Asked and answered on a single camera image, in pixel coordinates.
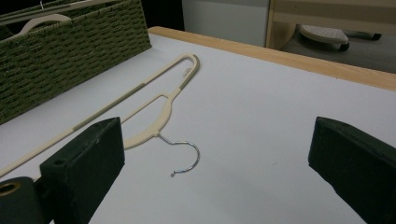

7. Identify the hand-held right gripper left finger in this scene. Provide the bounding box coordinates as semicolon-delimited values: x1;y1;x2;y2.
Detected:
39;116;126;224

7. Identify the cream clothes hanger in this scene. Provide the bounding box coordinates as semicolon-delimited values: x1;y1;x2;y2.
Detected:
0;52;201;178
12;13;73;40
0;0;118;26

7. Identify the white table sheet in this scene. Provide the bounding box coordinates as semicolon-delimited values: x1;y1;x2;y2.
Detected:
0;32;396;224

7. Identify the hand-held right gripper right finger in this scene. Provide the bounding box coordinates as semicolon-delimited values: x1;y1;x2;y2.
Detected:
307;116;396;224

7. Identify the green woven basket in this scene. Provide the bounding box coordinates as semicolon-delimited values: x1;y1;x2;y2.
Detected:
0;0;153;125

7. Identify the grey chair base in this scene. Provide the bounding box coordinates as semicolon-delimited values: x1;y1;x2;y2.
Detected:
298;23;383;52

